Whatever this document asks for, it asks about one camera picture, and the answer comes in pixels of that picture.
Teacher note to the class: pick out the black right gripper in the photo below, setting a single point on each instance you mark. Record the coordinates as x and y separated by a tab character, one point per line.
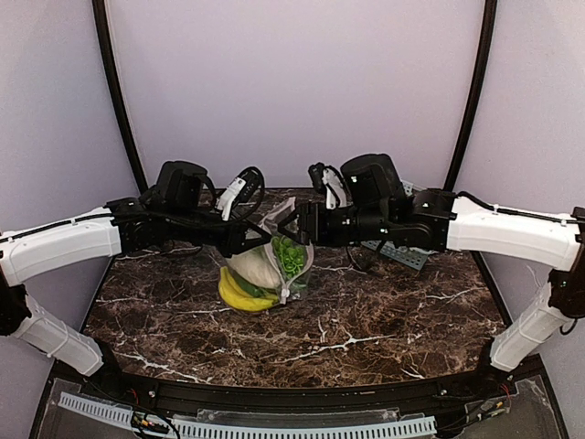
303	222

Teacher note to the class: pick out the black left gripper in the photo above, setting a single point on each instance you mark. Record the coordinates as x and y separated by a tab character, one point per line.
233	238

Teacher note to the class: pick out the white toy radish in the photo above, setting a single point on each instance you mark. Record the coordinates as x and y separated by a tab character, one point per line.
255	268

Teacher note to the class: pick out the green toy grape bunch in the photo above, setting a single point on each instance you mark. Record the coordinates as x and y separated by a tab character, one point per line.
291	260

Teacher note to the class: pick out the clear zip top bag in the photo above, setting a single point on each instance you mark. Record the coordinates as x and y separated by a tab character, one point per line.
290	289

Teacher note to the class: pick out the dark green toy cucumber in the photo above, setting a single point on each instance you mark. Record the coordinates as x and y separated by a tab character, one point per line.
252	289

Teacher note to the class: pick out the yellow toy banana bunch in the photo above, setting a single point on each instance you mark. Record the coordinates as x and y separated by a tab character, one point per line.
234	296

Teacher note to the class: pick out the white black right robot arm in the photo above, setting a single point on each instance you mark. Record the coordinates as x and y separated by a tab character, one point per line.
371	204

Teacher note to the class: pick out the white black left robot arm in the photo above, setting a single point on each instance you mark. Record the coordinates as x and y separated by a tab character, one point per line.
182	205

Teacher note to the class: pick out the blue plastic vegetable basket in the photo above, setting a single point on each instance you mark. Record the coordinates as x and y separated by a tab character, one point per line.
414	258

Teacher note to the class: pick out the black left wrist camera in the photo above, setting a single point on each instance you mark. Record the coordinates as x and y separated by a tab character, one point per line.
249	181

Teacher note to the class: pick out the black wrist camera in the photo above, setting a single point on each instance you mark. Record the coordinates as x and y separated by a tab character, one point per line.
328	181
249	181

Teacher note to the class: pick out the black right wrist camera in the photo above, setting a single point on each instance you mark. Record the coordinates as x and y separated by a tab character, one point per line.
328	181

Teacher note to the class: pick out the grey slotted cable duct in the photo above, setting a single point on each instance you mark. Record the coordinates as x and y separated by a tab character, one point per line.
222	424

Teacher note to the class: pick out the black left frame post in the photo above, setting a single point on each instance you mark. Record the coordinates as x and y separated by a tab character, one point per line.
103	32

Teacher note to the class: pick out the black frame post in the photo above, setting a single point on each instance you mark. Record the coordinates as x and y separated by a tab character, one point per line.
103	32
474	93

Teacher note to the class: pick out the black right frame post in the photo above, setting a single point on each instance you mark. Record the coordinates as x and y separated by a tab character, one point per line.
474	93

